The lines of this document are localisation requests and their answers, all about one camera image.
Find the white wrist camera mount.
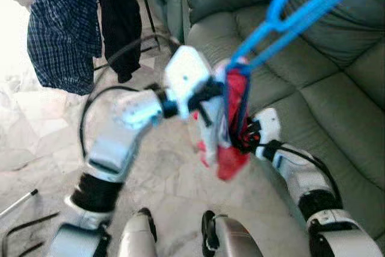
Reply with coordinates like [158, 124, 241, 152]
[256, 108, 282, 150]
[164, 45, 212, 120]

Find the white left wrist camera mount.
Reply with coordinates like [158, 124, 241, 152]
[164, 45, 212, 120]

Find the silver robot leg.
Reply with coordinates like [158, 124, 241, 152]
[117, 208, 157, 257]
[202, 210, 262, 257]

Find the black metal clothes rack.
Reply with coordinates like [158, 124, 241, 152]
[15, 0, 163, 71]

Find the blue plastic clothes hanger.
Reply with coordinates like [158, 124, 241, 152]
[224, 0, 377, 142]

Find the dark navy garment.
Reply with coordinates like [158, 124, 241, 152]
[96, 0, 143, 83]

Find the red cloth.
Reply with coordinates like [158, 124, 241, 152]
[194, 57, 254, 181]

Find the silver left robot leg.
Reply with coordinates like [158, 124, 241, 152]
[117, 208, 157, 257]

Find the silver right robot leg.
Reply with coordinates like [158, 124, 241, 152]
[202, 210, 262, 257]

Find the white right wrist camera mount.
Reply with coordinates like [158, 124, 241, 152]
[256, 108, 282, 150]

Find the green leather sofa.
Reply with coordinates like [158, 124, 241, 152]
[180, 0, 385, 240]

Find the green leather armchair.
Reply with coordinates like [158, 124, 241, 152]
[141, 0, 190, 44]

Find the blue plaid shirt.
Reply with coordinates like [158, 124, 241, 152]
[27, 0, 103, 96]

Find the white rod with black tip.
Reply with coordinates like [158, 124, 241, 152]
[0, 189, 39, 218]

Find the black floor cable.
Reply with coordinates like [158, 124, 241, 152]
[0, 212, 60, 257]

